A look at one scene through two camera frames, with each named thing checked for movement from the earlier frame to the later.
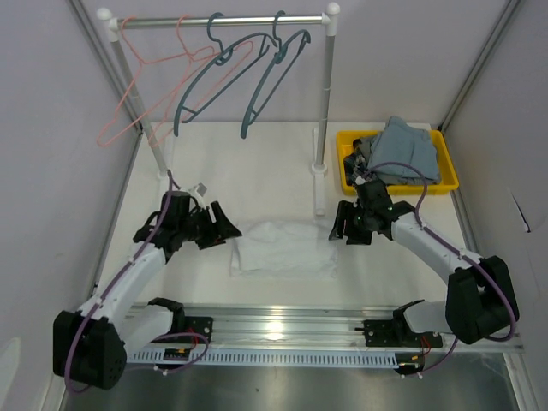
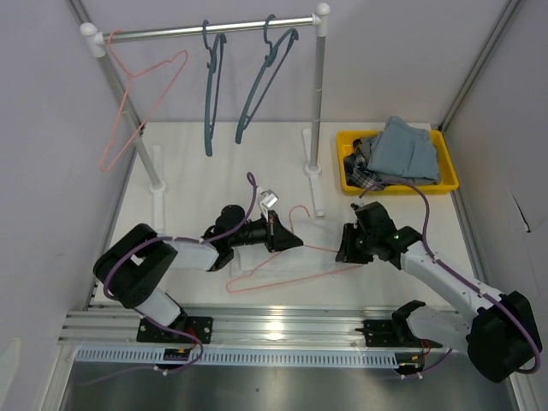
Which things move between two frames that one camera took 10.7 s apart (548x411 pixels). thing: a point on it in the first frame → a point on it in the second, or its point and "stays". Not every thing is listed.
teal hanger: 286,56 → 274,48
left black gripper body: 198,225 → 253,233
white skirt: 286,248 stays
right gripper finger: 350,214 → 365,257
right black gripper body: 363,228 → 363,241
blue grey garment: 405,144 stays
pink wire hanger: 156,141 → 267,259
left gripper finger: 224,227 → 278,236
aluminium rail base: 321,328 stays
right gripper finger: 337,231 → 346,243
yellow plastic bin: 448,177 stays
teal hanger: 232,60 → 210,113
